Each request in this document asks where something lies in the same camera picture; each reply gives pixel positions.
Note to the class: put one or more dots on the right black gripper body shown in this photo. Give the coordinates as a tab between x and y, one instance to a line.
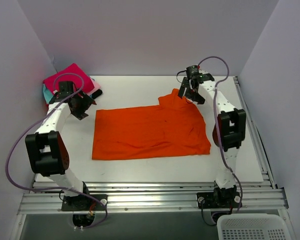
190	89

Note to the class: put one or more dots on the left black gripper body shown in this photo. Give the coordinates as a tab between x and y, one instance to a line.
79	107

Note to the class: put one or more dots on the orange t-shirt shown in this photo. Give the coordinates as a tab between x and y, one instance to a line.
172	128

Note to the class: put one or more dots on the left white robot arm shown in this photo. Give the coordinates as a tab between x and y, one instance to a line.
46	149

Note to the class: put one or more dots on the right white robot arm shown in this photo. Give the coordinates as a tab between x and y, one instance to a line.
229	127

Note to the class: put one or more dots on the black folded t-shirt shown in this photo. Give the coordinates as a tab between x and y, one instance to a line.
96	94

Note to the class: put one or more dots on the pink folded t-shirt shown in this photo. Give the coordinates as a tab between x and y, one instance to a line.
96	86

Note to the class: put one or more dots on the teal folded t-shirt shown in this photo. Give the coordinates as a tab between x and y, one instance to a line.
47	94

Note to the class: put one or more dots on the magenta folded t-shirt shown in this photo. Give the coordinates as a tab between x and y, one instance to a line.
72	73

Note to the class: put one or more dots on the white plastic basket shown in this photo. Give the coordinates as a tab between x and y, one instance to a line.
252	226

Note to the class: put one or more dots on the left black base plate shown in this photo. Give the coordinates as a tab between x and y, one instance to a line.
79	203

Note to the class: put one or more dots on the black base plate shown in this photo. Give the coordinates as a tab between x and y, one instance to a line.
213	200
79	203

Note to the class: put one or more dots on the aluminium mounting rail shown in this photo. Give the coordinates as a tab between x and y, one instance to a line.
157	197

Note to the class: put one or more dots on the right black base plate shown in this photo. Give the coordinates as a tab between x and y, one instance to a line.
213	200

